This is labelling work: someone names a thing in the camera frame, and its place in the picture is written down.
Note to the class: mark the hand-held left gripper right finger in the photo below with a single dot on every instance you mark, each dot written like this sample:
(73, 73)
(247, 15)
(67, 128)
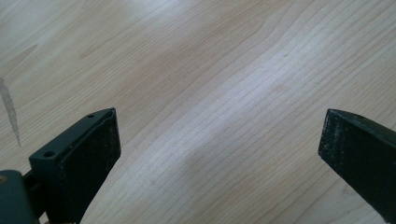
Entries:
(358, 149)

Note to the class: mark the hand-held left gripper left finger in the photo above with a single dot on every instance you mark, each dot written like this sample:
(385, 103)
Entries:
(77, 165)

